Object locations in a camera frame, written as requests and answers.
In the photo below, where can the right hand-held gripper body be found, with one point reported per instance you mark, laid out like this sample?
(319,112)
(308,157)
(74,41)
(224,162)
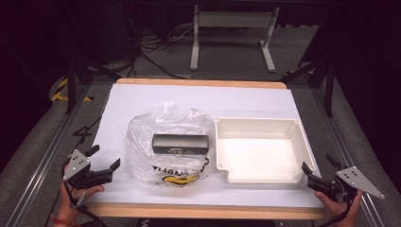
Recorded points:
(353,179)

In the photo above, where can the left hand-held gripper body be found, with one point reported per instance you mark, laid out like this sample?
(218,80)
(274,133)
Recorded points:
(77,164)

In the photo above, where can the clear plastic bag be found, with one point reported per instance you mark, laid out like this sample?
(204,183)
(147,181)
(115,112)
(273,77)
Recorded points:
(140,148)

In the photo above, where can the white plastic container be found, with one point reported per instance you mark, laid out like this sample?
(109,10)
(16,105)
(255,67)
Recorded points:
(258,154)

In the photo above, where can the black rectangular box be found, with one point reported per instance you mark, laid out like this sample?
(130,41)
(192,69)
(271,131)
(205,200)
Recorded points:
(179,143)

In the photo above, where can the person's right hand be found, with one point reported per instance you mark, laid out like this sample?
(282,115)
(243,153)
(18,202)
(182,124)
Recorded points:
(339,213)

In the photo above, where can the person's left hand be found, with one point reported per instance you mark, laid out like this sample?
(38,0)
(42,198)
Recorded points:
(67,203)

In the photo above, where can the black metal stand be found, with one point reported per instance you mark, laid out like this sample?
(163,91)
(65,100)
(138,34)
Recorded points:
(72,85)
(329,88)

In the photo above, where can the yellow black floor tape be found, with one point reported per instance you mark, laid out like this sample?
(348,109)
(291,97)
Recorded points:
(60,90)

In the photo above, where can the person's dark clothing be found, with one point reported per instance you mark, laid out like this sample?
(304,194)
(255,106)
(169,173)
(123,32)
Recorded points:
(205,223)

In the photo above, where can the white paper sheet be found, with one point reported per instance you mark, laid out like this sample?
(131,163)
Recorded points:
(205,101)

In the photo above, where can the white metal stand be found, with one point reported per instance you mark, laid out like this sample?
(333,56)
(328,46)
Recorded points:
(233,19)

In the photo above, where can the aluminium rail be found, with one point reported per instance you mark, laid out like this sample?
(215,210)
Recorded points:
(47,154)
(334,132)

